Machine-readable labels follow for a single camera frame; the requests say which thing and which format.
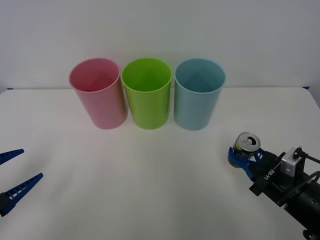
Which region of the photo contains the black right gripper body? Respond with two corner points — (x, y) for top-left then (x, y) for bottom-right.
(248, 151), (311, 207)

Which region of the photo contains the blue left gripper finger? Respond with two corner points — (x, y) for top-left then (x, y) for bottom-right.
(0, 172), (44, 218)
(0, 148), (25, 165)

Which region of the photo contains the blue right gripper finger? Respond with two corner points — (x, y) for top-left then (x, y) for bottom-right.
(254, 148), (266, 163)
(227, 146), (258, 181)

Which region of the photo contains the dark green drink can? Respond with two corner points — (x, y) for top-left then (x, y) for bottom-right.
(226, 131), (262, 169)

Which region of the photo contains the pale blue plastic waste bin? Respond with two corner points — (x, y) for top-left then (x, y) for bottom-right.
(173, 58), (227, 132)

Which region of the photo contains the pink plastic waste bin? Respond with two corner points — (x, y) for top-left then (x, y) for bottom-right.
(68, 57), (129, 130)

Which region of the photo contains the green plastic waste bin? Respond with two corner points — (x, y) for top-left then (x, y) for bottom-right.
(120, 57), (173, 130)

